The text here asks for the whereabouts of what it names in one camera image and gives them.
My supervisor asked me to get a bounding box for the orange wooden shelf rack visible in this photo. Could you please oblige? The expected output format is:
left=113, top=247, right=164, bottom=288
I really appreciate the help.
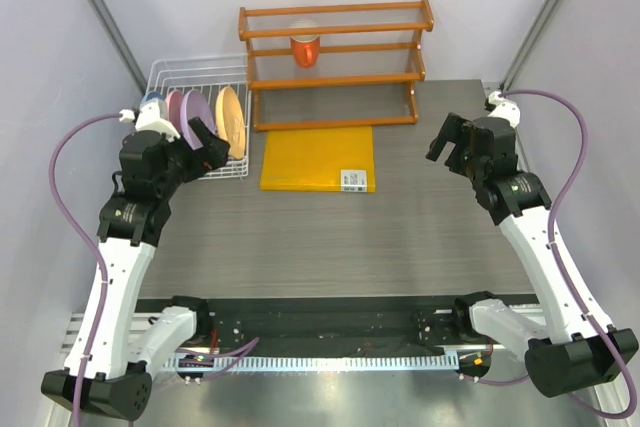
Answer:
left=237, top=0, right=435, bottom=132

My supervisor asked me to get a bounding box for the pink plate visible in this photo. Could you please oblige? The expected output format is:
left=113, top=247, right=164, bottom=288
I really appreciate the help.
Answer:
left=166, top=90, right=184, bottom=132

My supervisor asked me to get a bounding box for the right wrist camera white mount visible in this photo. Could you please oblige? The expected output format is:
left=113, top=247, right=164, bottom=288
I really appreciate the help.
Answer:
left=485, top=91, right=521, bottom=128

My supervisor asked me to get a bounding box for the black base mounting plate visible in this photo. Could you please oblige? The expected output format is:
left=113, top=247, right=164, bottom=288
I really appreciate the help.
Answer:
left=190, top=295, right=496, bottom=358

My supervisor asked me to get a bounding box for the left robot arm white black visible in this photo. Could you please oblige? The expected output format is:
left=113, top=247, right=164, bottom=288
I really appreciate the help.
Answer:
left=41, top=117, right=230, bottom=425

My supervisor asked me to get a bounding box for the white slotted cable duct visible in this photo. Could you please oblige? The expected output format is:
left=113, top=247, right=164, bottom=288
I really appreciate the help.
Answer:
left=161, top=351, right=459, bottom=375

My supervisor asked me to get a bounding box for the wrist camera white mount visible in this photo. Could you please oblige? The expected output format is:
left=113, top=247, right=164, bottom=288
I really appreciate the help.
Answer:
left=119, top=98, right=181, bottom=142
left=485, top=91, right=521, bottom=128

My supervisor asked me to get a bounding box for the orange mug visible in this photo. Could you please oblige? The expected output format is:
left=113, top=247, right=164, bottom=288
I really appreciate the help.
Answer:
left=290, top=34, right=320, bottom=68

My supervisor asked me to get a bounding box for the blue plate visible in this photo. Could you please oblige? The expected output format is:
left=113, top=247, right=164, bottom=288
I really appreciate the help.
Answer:
left=140, top=91, right=165, bottom=107

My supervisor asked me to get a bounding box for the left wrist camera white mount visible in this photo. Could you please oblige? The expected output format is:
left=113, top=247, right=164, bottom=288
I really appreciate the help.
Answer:
left=119, top=98, right=181, bottom=142

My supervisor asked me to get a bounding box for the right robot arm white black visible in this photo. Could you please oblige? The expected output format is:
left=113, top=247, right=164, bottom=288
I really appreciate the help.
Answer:
left=426, top=113, right=639, bottom=397

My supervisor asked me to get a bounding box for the white wire dish rack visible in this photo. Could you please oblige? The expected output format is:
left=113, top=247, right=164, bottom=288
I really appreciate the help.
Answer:
left=144, top=54, right=252, bottom=180

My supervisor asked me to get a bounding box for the orange tan plate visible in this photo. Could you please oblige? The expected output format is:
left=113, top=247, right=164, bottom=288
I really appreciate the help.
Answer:
left=215, top=86, right=246, bottom=160

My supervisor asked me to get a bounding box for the yellow clip file folder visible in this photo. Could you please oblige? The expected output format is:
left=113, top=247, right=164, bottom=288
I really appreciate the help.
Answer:
left=260, top=127, right=377, bottom=193

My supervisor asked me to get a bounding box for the purple plate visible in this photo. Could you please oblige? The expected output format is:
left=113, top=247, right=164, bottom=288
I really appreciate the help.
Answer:
left=180, top=89, right=216, bottom=150

